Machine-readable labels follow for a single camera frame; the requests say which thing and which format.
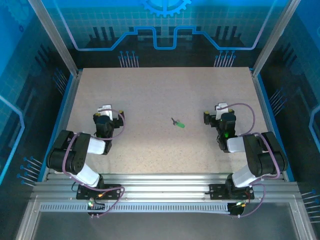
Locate black connector board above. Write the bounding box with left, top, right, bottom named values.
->
left=226, top=199, right=247, bottom=218
left=86, top=197, right=106, bottom=218

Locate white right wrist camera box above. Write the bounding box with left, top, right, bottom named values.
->
left=215, top=102, right=230, bottom=120

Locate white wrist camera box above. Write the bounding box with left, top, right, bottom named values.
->
left=96, top=104, right=114, bottom=120
left=215, top=102, right=230, bottom=120

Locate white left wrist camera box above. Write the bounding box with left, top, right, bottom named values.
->
left=96, top=104, right=114, bottom=120

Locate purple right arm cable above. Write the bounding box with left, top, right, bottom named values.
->
left=216, top=102, right=281, bottom=219

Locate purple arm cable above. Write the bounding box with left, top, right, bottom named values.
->
left=216, top=102, right=281, bottom=219
left=61, top=108, right=126, bottom=219

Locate aluminium side rail blue edge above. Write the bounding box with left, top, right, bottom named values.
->
left=250, top=69, right=297, bottom=182
left=39, top=69, right=84, bottom=182

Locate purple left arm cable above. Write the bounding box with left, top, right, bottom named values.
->
left=61, top=108, right=126, bottom=219

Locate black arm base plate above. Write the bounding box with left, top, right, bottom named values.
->
left=76, top=183, right=123, bottom=201
left=208, top=183, right=256, bottom=201

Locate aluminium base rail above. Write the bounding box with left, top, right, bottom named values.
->
left=32, top=172, right=301, bottom=202

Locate aluminium frame post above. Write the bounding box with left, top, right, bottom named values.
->
left=26, top=0, right=81, bottom=77
left=250, top=0, right=301, bottom=77

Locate grey slotted cable duct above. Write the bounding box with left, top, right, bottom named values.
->
left=39, top=201, right=232, bottom=214

